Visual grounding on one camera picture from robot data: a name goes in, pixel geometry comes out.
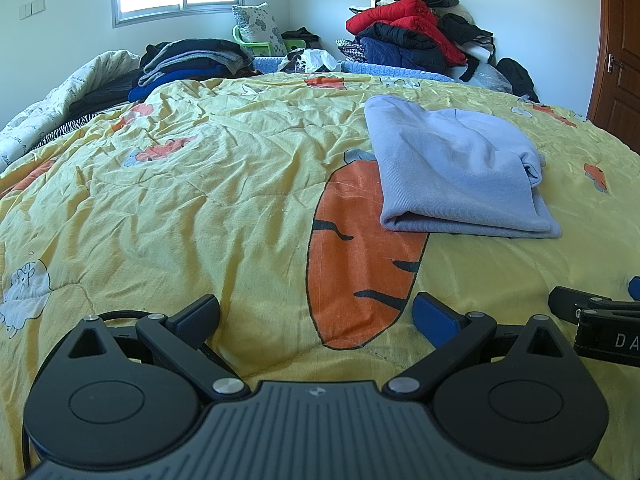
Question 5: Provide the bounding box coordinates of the yellow carrot print quilt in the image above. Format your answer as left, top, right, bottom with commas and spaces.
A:
0, 71, 640, 466

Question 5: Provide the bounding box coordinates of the black cable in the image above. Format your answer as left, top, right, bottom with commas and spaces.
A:
21, 310, 223, 472

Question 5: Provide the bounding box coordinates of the green plastic chair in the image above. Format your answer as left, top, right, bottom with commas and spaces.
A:
233, 25, 307, 59

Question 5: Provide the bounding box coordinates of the houndstooth garment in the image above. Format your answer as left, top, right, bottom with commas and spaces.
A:
336, 38, 367, 62

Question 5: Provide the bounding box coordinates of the zebra striped cloth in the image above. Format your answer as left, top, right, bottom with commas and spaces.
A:
29, 111, 103, 152

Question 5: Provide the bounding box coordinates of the stack of folded dark clothes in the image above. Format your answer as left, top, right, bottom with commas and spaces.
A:
127, 38, 257, 104

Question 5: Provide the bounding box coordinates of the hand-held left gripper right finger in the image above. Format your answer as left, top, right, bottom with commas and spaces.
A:
384, 291, 571, 401

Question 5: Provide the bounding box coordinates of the grey floral pillow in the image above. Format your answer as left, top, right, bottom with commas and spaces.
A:
231, 2, 288, 57

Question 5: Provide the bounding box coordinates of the lavender knit sweater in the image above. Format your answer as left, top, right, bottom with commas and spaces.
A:
364, 95, 563, 239

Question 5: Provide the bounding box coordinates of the white and black garment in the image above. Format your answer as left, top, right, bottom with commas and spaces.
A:
276, 47, 344, 74

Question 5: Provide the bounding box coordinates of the brown wooden door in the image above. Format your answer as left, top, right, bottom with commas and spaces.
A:
587, 0, 640, 154

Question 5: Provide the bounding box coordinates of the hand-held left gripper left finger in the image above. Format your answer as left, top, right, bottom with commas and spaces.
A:
66, 294, 250, 401

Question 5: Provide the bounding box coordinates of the white plastic bag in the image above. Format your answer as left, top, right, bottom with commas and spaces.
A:
469, 66, 512, 94

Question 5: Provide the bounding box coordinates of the white printed quilt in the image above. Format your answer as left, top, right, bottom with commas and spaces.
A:
0, 50, 144, 162

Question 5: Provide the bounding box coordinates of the navy puffer jacket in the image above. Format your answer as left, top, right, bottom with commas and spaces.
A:
356, 22, 449, 77

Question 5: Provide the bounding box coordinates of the red puffer jacket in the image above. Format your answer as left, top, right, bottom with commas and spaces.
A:
346, 0, 468, 67

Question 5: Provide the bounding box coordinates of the black bag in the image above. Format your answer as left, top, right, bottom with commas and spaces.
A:
495, 57, 541, 104

